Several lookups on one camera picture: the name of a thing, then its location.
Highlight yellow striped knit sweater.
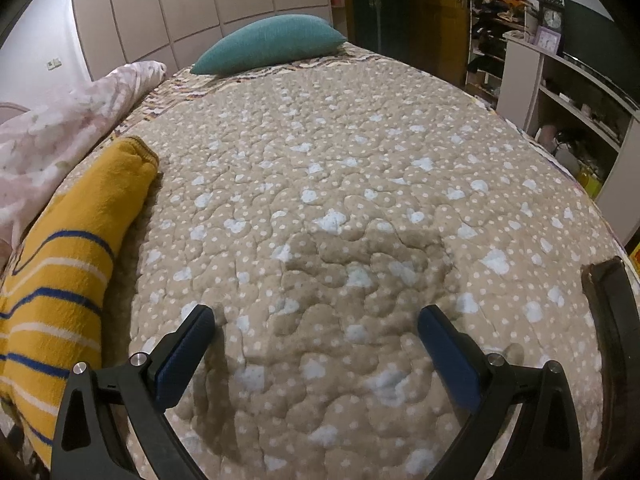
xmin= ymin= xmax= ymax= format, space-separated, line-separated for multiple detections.
xmin=1 ymin=136 xmax=160 ymax=465

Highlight pile of clothes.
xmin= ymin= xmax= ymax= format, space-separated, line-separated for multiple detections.
xmin=464 ymin=0 xmax=537 ymax=108

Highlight pink floral blanket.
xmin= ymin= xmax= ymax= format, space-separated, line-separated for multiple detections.
xmin=1 ymin=61 xmax=167 ymax=260

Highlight beige dotted quilt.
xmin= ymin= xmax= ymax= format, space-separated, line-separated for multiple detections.
xmin=98 ymin=58 xmax=639 ymax=479

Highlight white shelf unit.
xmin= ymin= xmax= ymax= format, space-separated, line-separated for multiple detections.
xmin=497 ymin=32 xmax=639 ymax=244

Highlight headboard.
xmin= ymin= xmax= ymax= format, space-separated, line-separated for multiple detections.
xmin=0 ymin=102 xmax=28 ymax=124

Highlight black television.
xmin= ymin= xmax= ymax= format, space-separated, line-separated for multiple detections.
xmin=563 ymin=0 xmax=639 ymax=103

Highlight pink small clock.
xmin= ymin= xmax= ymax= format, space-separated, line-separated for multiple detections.
xmin=534 ymin=26 xmax=562 ymax=55

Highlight beige wardrobe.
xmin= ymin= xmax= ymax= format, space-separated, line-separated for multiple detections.
xmin=72 ymin=0 xmax=332 ymax=79

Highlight teal pillow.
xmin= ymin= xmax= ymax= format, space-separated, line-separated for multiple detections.
xmin=191 ymin=14 xmax=347 ymax=76

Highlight black table clock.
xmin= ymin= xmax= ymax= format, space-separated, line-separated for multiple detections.
xmin=538 ymin=0 xmax=564 ymax=32

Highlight brown wooden door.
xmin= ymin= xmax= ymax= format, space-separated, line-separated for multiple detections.
xmin=345 ymin=0 xmax=470 ymax=87

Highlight wall switch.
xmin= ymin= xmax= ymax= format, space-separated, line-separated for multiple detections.
xmin=47 ymin=58 xmax=62 ymax=70

